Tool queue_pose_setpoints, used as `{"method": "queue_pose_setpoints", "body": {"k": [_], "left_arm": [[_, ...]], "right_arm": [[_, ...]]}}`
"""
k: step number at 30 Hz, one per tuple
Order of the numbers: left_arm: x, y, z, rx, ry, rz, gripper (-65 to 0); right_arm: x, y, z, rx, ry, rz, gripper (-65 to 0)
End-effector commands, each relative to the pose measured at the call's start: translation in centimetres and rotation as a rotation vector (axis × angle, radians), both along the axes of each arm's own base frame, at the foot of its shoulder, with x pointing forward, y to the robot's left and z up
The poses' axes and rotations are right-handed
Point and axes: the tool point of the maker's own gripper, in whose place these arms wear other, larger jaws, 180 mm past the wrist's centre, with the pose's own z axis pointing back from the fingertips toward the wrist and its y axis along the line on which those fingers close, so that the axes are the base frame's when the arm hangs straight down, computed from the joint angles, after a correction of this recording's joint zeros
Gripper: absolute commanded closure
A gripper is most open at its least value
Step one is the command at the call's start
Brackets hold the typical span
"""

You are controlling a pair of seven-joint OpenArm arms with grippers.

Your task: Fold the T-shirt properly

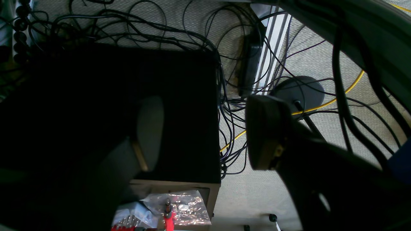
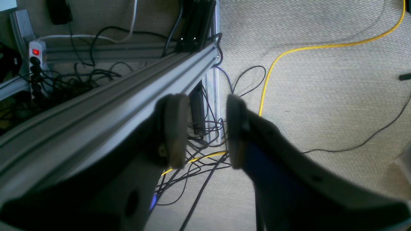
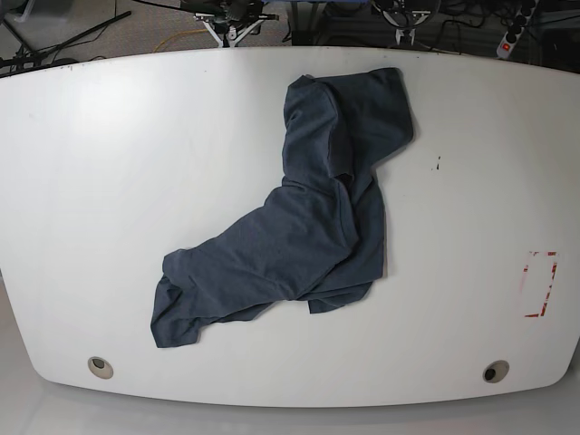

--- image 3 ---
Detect dark blue T-shirt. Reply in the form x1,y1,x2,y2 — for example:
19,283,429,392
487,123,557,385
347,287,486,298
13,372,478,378
150,68,414,349

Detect left table grommet hole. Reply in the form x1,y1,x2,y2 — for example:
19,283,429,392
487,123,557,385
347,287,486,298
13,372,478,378
87,356,114,380

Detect table grommet hole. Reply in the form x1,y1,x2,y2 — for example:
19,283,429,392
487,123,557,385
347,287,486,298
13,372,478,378
482,360,509,383
87,356,114,380

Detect red tape rectangle marking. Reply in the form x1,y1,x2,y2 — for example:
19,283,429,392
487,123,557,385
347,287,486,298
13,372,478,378
520,251,558,318

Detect right table grommet hole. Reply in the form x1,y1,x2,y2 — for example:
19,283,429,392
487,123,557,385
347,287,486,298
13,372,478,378
482,360,509,383

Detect white power strip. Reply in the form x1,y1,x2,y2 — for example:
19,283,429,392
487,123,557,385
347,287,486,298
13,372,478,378
496,7,534,60

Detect black tripod stand legs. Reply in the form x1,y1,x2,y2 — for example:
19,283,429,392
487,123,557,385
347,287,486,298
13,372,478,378
0,8,132,76

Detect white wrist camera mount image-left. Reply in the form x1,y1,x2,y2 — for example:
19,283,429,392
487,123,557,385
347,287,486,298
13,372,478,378
194,13,279,48

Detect yellow cable on floor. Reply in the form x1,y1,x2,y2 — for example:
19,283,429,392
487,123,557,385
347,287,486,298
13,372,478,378
155,27,208,53

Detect black floor cable bundle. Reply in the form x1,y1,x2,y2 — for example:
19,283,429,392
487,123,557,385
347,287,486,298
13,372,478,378
420,0,540,51

